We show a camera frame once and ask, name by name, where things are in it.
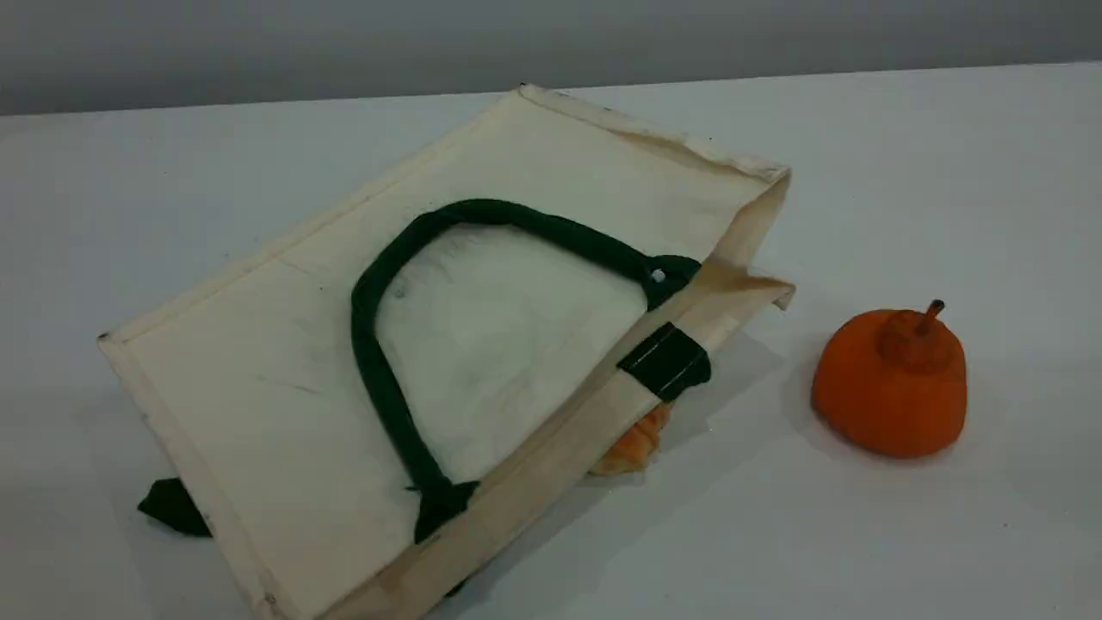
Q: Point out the striped orange bread roll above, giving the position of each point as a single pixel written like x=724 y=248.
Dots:
x=637 y=443

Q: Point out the orange pumpkin with stem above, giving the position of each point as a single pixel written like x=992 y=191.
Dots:
x=887 y=387

